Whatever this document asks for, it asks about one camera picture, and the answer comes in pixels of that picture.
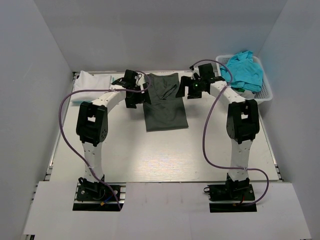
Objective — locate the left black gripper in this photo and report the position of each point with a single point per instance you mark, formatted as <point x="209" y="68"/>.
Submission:
<point x="143" y="97"/>

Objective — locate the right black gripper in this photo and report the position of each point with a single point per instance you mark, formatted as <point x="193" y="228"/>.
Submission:
<point x="185" y="81"/>

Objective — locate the dark grey t-shirt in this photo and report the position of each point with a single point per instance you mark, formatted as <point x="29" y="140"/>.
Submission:
<point x="166" y="111"/>

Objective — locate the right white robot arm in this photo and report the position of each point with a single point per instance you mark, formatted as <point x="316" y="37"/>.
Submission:
<point x="242" y="124"/>

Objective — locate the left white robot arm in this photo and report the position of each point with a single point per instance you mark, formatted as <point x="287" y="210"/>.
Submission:
<point x="92" y="128"/>

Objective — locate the green garment in basket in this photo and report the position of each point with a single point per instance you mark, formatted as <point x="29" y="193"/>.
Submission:
<point x="239" y="89"/>

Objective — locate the folded white t-shirt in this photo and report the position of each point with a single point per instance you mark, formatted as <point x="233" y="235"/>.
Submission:
<point x="87" y="81"/>

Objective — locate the crumpled grey t-shirt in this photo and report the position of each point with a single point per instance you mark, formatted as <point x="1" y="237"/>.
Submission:
<point x="246" y="94"/>

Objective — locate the crumpled turquoise t-shirt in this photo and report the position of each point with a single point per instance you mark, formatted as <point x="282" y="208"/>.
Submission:
<point x="246" y="74"/>

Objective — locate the folded teal t-shirt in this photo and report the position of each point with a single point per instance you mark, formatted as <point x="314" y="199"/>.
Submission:
<point x="77" y="102"/>

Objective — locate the white plastic basket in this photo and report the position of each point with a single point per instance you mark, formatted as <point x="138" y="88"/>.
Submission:
<point x="265" y="94"/>

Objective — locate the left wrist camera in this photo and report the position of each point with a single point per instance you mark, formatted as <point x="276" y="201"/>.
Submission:
<point x="129" y="80"/>

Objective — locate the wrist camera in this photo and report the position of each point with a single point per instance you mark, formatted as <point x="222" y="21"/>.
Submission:
<point x="129" y="80"/>
<point x="205" y="74"/>

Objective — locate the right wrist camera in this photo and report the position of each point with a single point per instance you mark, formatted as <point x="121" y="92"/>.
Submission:
<point x="205" y="74"/>

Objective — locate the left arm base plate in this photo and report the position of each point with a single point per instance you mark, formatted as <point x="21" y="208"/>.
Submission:
<point x="89" y="201"/>

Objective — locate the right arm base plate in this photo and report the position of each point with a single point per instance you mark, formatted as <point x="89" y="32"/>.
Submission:
<point x="221" y="200"/>

